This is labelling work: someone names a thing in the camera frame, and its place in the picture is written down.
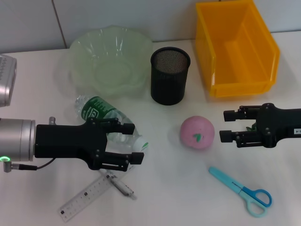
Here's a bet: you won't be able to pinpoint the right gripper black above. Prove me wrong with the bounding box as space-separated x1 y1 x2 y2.
219 102 301 149

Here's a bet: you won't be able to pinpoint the water bottle green label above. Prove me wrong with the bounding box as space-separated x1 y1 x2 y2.
74 95 151 156

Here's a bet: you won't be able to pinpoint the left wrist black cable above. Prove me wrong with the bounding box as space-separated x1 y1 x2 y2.
18 158 56 171

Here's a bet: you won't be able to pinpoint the black mesh pen holder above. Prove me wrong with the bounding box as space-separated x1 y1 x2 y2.
150 47 191 106

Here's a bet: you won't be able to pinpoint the pink toy peach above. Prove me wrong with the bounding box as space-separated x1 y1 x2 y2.
180 115 215 151

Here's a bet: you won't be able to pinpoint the yellow plastic bin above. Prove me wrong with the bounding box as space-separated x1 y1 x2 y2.
195 0 281 98

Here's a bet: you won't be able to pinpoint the green translucent fruit bowl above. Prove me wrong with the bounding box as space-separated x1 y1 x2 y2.
68 25 153 98

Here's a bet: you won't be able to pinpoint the transparent plastic ruler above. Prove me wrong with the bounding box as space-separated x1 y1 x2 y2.
58 164 136 223

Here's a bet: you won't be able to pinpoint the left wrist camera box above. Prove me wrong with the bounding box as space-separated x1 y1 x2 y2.
0 53 18 107

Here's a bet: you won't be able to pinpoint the grey pen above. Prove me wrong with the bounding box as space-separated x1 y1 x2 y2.
98 169 138 201

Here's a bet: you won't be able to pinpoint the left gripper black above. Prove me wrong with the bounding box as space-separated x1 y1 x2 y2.
35 117 144 172

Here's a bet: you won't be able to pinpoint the light blue scissors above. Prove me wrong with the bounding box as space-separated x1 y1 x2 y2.
208 166 273 218

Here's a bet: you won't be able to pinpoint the green plastic wrapper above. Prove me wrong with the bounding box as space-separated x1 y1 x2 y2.
245 121 258 133

